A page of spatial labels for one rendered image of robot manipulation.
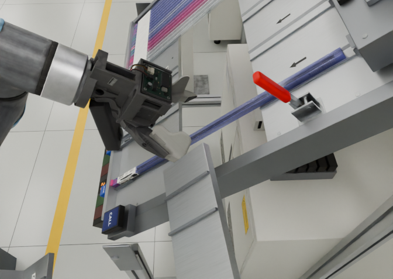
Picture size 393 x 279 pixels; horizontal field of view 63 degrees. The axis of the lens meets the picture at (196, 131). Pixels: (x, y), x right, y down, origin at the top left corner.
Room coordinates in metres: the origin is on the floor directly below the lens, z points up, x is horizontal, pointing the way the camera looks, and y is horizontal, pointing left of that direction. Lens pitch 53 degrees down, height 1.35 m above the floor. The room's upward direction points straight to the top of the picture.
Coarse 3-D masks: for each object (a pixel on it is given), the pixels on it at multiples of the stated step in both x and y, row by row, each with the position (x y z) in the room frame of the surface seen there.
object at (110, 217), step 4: (116, 208) 0.23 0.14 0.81; (108, 212) 0.23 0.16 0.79; (112, 212) 0.23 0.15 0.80; (116, 212) 0.22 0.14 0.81; (104, 216) 0.23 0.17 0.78; (108, 216) 0.22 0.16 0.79; (112, 216) 0.22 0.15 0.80; (116, 216) 0.22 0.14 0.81; (104, 220) 0.22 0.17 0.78; (108, 220) 0.22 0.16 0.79; (112, 220) 0.21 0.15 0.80; (116, 220) 0.21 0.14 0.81; (104, 224) 0.21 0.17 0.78; (108, 224) 0.21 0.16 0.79; (112, 224) 0.21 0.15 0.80; (116, 224) 0.20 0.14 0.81; (104, 228) 0.20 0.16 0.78; (108, 228) 0.20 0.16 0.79
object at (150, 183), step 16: (176, 48) 0.63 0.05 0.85; (160, 64) 0.61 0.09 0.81; (176, 64) 0.57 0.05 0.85; (176, 80) 0.52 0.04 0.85; (176, 112) 0.42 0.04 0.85; (176, 128) 0.38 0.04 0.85; (128, 144) 0.42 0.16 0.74; (128, 160) 0.37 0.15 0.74; (144, 160) 0.35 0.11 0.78; (144, 176) 0.31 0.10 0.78; (160, 176) 0.29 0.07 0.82; (128, 192) 0.29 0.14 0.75; (144, 192) 0.27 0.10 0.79; (160, 192) 0.26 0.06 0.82
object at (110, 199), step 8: (128, 40) 0.80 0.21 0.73; (128, 48) 0.76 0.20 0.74; (128, 56) 0.73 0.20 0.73; (128, 64) 0.70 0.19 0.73; (120, 144) 0.43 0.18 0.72; (112, 152) 0.40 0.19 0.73; (120, 152) 0.41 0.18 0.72; (112, 160) 0.38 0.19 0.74; (120, 160) 0.39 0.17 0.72; (112, 168) 0.36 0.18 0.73; (112, 176) 0.34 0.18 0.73; (112, 192) 0.30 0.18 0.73; (104, 200) 0.28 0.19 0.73; (112, 200) 0.28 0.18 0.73; (104, 208) 0.26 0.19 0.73
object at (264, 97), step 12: (324, 60) 0.33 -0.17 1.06; (336, 60) 0.33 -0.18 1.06; (300, 72) 0.34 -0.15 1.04; (312, 72) 0.33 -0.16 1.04; (288, 84) 0.33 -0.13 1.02; (264, 96) 0.33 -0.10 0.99; (240, 108) 0.33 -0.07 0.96; (252, 108) 0.32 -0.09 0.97; (216, 120) 0.33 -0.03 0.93; (228, 120) 0.32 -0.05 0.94; (204, 132) 0.32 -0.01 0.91; (156, 156) 0.33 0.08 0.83; (144, 168) 0.32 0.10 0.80
